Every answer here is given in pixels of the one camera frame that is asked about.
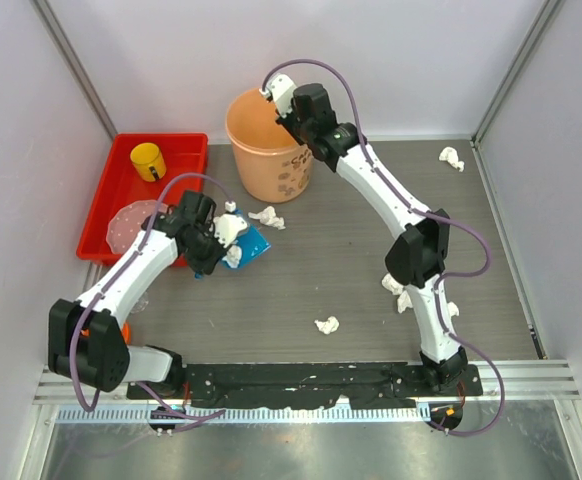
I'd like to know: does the blue plastic dustpan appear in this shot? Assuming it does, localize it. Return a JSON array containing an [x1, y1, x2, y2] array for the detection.
[[207, 210, 270, 270]]

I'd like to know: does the orange plastic waste bin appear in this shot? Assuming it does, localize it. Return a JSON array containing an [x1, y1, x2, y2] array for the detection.
[[225, 89, 313, 203]]

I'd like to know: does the paper scrap under right arm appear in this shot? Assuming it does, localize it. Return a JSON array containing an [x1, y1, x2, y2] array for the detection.
[[447, 302, 460, 317]]

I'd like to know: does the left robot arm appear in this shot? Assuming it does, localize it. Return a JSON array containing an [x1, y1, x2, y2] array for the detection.
[[47, 191, 248, 399]]

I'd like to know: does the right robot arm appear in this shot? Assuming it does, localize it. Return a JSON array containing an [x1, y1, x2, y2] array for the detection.
[[264, 75, 468, 395]]

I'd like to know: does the pink dotted plate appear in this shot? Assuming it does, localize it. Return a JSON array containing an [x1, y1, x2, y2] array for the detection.
[[106, 200, 157, 255]]

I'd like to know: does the clear plastic cup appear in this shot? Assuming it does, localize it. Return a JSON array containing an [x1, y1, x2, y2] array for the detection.
[[130, 291, 149, 315]]

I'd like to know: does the red plastic tray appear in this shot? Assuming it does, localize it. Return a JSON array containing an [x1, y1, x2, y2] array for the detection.
[[76, 133, 208, 266]]

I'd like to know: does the yellow mug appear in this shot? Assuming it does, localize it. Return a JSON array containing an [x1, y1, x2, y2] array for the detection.
[[130, 142, 167, 182]]

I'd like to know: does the orange plastic bowl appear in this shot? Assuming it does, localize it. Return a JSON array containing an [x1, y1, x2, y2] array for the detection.
[[121, 323, 130, 344]]

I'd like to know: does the paper scrap far right corner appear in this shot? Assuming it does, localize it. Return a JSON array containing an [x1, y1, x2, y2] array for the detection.
[[438, 146, 465, 172]]

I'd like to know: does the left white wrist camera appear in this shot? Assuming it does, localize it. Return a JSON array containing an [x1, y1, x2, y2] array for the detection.
[[213, 213, 249, 248]]

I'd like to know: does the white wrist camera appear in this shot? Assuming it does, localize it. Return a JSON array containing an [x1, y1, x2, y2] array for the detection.
[[213, 213, 249, 248], [260, 74, 297, 117]]

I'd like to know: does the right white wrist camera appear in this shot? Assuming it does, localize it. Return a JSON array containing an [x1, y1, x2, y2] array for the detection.
[[260, 74, 297, 117]]

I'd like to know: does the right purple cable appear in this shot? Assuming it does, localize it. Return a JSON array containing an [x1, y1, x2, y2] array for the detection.
[[261, 59, 507, 438]]

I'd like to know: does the purple cable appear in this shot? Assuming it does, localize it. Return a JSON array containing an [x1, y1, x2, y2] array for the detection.
[[68, 172, 234, 434], [261, 59, 507, 438]]

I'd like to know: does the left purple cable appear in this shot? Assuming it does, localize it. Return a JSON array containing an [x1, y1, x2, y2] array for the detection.
[[68, 172, 234, 434]]

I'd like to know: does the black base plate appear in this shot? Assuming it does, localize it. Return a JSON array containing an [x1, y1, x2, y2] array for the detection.
[[148, 362, 483, 410]]

